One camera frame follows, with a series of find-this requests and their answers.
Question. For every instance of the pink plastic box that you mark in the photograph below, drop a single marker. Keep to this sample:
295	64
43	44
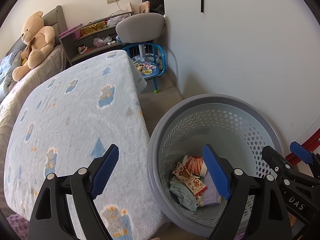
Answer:
71	30

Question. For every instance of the patterned snack wrapper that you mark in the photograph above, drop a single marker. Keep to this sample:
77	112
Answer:
190	180

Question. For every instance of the bed with beige bedspread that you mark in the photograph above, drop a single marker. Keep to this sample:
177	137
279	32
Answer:
15	97

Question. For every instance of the purple fluffy rug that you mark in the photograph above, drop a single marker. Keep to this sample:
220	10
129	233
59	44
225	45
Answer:
17	227

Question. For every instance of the grey shelf unit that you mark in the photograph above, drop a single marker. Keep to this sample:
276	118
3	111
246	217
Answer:
72	47

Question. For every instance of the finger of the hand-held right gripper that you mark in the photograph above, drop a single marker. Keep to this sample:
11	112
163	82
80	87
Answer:
301	151
275	160

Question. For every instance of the pink patterned book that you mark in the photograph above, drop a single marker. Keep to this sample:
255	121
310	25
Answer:
144	7

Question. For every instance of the red bar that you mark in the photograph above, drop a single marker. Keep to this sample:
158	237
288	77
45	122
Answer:
310	143

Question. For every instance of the gold foil packets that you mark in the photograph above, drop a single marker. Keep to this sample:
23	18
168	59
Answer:
92	28

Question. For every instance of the purple cardboard box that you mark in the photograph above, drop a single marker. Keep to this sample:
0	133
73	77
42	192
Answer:
208	192

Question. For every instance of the blue child's chair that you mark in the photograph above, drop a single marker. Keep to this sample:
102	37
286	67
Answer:
147	67

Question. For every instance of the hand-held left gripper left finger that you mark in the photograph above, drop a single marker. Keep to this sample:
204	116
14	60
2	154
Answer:
105	172

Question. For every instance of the blue folded quilt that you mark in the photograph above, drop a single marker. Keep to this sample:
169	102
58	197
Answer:
8	65

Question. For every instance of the grey perforated plastic basket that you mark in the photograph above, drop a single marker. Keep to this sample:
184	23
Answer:
212	120

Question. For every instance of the pink plastic bag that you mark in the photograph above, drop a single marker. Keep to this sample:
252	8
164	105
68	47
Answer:
101	41

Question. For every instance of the grey padded chair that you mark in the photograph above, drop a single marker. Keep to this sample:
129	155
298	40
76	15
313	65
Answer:
140	27

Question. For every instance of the large tan teddy bear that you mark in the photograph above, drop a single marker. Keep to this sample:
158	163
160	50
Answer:
37	42

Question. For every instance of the red and white paper cup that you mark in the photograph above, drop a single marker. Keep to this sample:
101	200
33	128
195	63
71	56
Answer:
196	165

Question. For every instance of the green wet wipe packet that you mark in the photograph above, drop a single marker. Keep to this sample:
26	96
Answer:
183	196

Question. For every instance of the grey bed headboard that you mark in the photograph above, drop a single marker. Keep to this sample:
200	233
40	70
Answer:
57	17

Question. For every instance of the wall socket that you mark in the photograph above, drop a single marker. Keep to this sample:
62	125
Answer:
113	0

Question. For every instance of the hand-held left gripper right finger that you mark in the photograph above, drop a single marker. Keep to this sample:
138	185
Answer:
216	172

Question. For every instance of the white plastic bag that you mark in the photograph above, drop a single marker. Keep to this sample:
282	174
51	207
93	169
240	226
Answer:
116	21

